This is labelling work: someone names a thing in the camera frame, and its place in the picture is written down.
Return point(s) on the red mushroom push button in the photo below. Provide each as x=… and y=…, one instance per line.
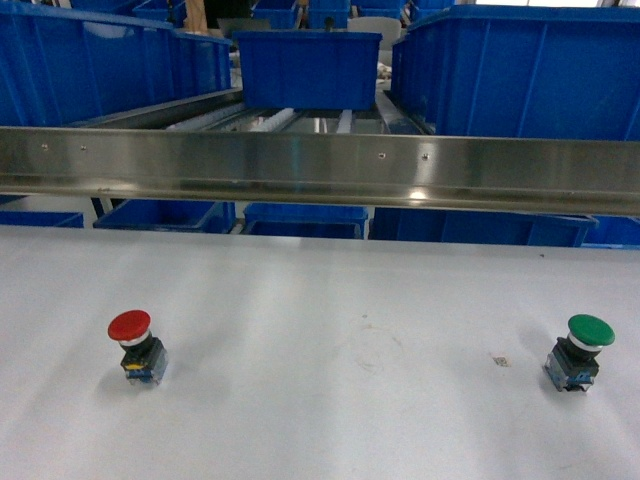
x=145, y=357

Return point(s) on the green mushroom push button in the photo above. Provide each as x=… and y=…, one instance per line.
x=571, y=365

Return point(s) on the centre blue bin upper shelf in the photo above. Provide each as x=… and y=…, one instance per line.
x=307, y=69

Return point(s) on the lower centre blue bin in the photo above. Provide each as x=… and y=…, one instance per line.
x=306, y=221

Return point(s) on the lower left blue bin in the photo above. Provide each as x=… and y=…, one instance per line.
x=170, y=216

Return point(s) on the lower right blue bin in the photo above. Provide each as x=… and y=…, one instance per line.
x=470, y=227

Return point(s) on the right large blue bin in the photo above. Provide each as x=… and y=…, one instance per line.
x=522, y=72

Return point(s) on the large blue bin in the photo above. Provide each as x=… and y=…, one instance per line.
x=522, y=72
x=61, y=66

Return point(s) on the left large blue bin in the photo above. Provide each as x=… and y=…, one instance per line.
x=61, y=66

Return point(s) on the steel shelf front rail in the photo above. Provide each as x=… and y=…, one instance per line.
x=464, y=173

